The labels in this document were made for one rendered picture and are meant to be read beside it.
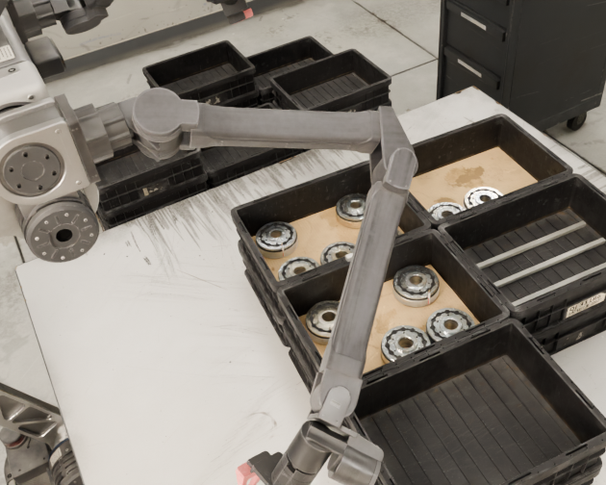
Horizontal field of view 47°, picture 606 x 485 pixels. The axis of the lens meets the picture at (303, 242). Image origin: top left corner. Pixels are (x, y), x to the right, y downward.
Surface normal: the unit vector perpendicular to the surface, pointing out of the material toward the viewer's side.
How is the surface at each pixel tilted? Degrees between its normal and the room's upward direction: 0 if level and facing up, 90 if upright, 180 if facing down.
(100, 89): 0
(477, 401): 0
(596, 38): 90
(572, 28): 90
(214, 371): 0
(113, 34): 90
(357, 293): 32
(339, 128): 37
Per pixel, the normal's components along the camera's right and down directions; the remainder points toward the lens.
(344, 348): 0.19, -0.47
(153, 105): 0.18, -0.26
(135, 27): 0.47, 0.58
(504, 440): -0.09, -0.72
